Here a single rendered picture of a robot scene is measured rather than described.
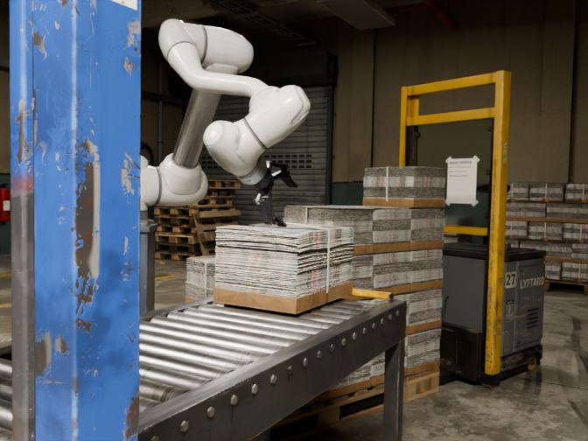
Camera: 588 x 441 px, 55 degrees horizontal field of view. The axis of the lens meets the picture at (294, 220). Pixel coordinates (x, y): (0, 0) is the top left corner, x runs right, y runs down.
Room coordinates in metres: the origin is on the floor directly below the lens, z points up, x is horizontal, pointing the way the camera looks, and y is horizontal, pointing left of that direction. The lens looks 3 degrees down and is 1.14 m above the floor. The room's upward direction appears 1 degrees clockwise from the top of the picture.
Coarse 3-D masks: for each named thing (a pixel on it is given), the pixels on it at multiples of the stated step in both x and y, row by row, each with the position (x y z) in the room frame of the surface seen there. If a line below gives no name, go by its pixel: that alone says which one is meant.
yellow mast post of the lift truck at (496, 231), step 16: (496, 80) 3.24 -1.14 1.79; (496, 96) 3.24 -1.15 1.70; (496, 112) 3.24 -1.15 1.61; (496, 128) 3.23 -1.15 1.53; (496, 144) 3.23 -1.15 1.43; (496, 160) 3.23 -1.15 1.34; (496, 176) 3.22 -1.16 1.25; (496, 192) 3.22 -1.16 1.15; (496, 208) 3.22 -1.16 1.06; (496, 224) 3.21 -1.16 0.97; (496, 240) 3.21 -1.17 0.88; (496, 256) 3.21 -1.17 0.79; (496, 272) 3.21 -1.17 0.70; (496, 288) 3.21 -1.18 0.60; (496, 304) 3.22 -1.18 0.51; (496, 320) 3.22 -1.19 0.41; (496, 336) 3.23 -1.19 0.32; (496, 352) 3.23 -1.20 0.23; (496, 368) 3.23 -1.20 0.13
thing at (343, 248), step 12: (336, 228) 1.73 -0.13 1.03; (348, 228) 1.80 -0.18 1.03; (336, 240) 1.72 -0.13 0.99; (348, 240) 1.81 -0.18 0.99; (336, 252) 1.73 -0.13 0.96; (348, 252) 1.81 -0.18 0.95; (336, 264) 1.74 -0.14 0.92; (348, 264) 1.82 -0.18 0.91; (336, 276) 1.75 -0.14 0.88; (348, 276) 1.83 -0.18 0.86
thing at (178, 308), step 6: (198, 300) 1.71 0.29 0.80; (204, 300) 1.72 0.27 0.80; (210, 300) 1.72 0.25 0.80; (174, 306) 1.62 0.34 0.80; (180, 306) 1.62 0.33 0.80; (186, 306) 1.62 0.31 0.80; (192, 306) 1.63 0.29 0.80; (198, 306) 1.65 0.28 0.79; (144, 312) 1.53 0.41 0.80; (150, 312) 1.53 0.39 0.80; (156, 312) 1.53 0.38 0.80; (162, 312) 1.53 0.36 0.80; (168, 312) 1.54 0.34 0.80; (144, 318) 1.47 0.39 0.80; (150, 318) 1.49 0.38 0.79; (0, 348) 1.16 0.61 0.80; (6, 348) 1.16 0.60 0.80; (0, 354) 1.12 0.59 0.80; (6, 354) 1.13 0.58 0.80
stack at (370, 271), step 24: (192, 264) 2.53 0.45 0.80; (360, 264) 2.77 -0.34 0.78; (384, 264) 2.89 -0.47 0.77; (408, 264) 3.00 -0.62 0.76; (192, 288) 2.51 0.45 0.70; (360, 288) 2.78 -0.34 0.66; (408, 312) 3.01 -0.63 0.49; (384, 360) 2.89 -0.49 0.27; (336, 384) 2.68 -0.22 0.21; (312, 408) 2.58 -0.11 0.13; (336, 408) 2.68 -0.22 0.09; (312, 432) 2.58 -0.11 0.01
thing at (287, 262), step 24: (216, 240) 1.65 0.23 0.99; (240, 240) 1.61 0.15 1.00; (264, 240) 1.57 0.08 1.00; (288, 240) 1.53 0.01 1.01; (312, 240) 1.59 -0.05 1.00; (216, 264) 1.66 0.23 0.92; (240, 264) 1.62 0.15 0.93; (264, 264) 1.58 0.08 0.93; (288, 264) 1.54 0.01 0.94; (312, 264) 1.60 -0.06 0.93; (240, 288) 1.61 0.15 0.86; (264, 288) 1.58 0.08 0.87; (288, 288) 1.54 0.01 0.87; (312, 288) 1.61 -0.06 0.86
